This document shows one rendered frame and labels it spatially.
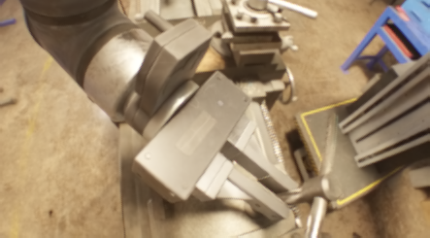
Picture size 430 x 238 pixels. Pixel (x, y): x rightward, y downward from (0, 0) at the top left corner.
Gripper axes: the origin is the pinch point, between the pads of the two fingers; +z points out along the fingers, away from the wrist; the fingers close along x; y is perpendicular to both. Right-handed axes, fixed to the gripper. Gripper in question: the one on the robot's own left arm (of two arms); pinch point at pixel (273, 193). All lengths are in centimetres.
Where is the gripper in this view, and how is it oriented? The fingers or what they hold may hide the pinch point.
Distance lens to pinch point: 23.2
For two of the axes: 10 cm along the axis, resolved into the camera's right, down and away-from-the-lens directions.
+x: -4.7, 6.0, -6.5
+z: 7.7, 6.4, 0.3
